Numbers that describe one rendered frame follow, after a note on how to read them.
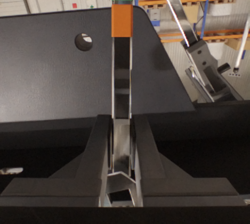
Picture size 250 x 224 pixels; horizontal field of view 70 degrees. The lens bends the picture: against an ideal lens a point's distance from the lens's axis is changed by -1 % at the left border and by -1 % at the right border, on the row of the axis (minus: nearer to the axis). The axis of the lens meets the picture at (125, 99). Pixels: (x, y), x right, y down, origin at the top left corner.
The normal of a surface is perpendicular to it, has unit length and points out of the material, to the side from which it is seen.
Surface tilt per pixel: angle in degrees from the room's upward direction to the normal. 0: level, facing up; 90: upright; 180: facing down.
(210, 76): 103
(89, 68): 90
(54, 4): 90
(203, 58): 77
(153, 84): 90
